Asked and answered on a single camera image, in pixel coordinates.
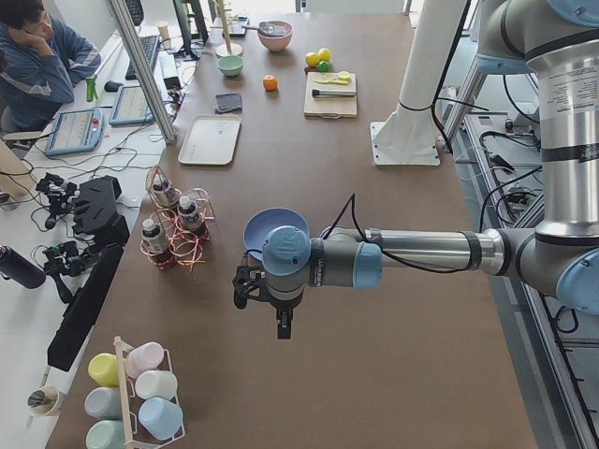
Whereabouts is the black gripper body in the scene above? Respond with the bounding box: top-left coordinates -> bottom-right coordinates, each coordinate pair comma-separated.
232,265 -> 294,320

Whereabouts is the blue plate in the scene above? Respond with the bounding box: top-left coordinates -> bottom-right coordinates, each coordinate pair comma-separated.
243,208 -> 310,250

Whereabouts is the orange fruit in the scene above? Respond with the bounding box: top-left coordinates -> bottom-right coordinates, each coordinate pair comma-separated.
262,75 -> 278,92

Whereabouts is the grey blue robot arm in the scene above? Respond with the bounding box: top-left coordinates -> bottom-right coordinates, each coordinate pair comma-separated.
232,1 -> 598,339

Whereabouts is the tea bottle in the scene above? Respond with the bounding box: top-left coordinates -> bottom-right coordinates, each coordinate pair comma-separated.
141,218 -> 175,269
178,196 -> 207,239
152,178 -> 180,209

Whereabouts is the pink cup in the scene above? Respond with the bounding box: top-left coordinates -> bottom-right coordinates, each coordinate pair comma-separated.
124,341 -> 165,378

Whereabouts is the white cup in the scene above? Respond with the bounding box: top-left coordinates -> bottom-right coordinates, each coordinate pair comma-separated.
135,369 -> 178,400

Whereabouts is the blue cup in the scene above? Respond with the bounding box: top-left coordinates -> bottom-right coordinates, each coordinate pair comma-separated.
138,397 -> 183,441

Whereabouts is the cream rabbit tray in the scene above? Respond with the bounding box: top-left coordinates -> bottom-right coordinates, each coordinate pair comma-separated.
178,114 -> 241,166

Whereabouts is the wooden cup rack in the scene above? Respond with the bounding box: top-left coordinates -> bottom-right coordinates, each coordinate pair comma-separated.
113,336 -> 187,449

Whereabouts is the yellow cup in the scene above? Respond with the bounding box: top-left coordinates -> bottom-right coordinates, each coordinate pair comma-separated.
88,353 -> 119,387

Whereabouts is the grey cup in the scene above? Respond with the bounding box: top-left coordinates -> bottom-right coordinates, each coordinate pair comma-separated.
84,386 -> 122,420

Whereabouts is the grey folded cloth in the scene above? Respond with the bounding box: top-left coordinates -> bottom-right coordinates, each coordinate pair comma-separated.
214,93 -> 242,113

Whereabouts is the mint green cup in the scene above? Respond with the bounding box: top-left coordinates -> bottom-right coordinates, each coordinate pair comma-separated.
85,420 -> 125,449

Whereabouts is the wooden cutting board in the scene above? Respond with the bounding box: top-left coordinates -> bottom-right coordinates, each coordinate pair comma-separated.
303,72 -> 358,118

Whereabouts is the steel muddler black tip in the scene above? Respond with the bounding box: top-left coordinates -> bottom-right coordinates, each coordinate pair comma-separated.
311,89 -> 357,98

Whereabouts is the blue teach pendant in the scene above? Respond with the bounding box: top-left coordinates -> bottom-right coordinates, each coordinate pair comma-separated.
44,108 -> 104,156
109,85 -> 154,127

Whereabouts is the yellow plastic knife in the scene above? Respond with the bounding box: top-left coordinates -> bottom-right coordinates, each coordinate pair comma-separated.
313,79 -> 351,85

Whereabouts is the green bowl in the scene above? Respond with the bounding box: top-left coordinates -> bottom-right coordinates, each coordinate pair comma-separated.
217,55 -> 244,77

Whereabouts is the lemon half slice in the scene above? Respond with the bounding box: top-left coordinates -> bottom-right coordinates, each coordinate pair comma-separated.
337,71 -> 351,81
321,73 -> 340,83

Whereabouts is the green lime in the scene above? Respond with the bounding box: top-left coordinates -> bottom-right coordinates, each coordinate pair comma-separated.
314,60 -> 330,72

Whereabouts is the black water bottle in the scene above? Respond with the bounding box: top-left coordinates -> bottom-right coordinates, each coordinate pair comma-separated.
1,246 -> 46,289

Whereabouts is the yellow lemon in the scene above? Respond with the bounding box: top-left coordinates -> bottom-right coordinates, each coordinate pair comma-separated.
305,51 -> 320,67
317,48 -> 331,62

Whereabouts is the wooden stand with round base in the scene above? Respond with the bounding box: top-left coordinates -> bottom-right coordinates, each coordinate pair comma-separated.
212,0 -> 243,58

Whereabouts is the black computer mouse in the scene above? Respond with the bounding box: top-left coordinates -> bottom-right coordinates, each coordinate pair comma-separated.
104,80 -> 123,93

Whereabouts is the pink bowl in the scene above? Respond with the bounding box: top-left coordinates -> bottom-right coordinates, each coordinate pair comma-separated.
257,21 -> 293,52

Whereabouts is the black keyboard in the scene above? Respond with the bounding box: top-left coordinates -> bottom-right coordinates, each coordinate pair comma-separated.
124,35 -> 161,81

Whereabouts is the copper wire bottle rack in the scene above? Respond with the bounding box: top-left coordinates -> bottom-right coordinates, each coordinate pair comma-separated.
139,165 -> 215,271

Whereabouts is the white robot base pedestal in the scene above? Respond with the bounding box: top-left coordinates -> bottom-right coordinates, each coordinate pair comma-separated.
371,0 -> 470,166

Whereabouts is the aluminium frame post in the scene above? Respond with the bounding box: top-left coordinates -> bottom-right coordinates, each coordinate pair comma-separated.
107,0 -> 176,144

